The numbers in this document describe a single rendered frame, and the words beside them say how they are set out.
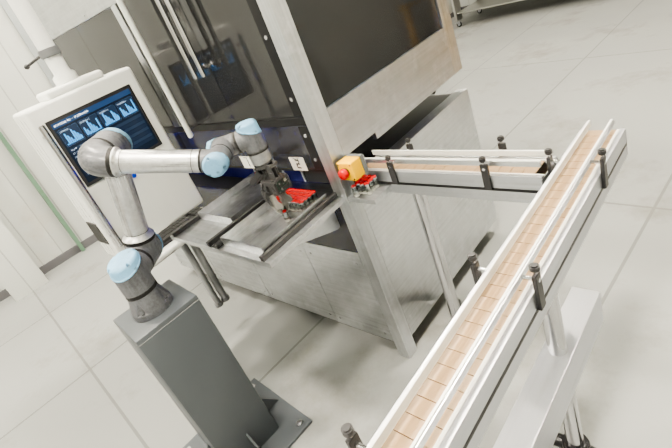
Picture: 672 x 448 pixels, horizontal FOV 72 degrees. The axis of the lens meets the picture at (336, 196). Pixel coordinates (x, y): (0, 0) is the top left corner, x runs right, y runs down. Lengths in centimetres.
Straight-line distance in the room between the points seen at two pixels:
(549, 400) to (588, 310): 32
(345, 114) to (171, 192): 109
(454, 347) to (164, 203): 177
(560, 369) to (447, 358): 51
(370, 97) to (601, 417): 140
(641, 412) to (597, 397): 14
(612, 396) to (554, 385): 69
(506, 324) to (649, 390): 114
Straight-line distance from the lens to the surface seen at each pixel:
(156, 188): 242
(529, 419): 133
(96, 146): 162
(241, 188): 223
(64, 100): 229
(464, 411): 88
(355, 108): 177
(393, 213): 196
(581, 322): 152
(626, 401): 204
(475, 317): 102
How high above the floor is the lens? 164
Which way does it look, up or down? 25 degrees down
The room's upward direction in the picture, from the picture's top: 22 degrees counter-clockwise
